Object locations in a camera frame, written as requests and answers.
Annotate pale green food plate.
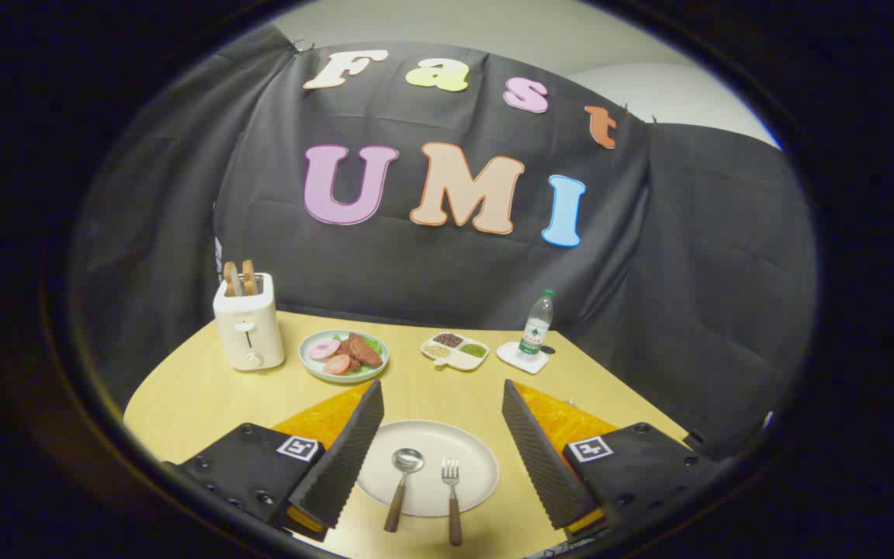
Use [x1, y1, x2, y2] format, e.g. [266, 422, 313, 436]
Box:
[298, 329, 390, 384]

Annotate wooden handle fork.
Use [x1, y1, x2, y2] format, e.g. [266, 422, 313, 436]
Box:
[441, 457, 464, 547]

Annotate large white plate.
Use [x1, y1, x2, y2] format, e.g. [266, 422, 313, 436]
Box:
[355, 420, 501, 518]

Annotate white square coaster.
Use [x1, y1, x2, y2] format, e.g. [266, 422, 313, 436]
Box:
[496, 341, 550, 375]

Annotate cream divided dish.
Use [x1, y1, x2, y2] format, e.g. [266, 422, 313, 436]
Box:
[420, 332, 490, 372]

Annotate wooden handle spoon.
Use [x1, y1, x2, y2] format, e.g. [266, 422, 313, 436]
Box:
[383, 448, 425, 533]

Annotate brown meat slices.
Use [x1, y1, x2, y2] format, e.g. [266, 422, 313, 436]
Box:
[342, 332, 384, 369]

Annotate black backdrop cloth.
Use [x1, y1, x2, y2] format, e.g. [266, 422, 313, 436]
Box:
[67, 23, 819, 459]

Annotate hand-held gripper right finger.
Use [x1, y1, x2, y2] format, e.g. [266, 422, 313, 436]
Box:
[501, 378, 721, 543]

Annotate cream toaster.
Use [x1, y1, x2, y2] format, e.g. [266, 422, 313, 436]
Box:
[213, 272, 286, 372]

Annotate clear water bottle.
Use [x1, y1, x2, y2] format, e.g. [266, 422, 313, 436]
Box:
[518, 289, 556, 363]

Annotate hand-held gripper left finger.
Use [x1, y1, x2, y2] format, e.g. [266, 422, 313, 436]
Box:
[161, 379, 386, 543]

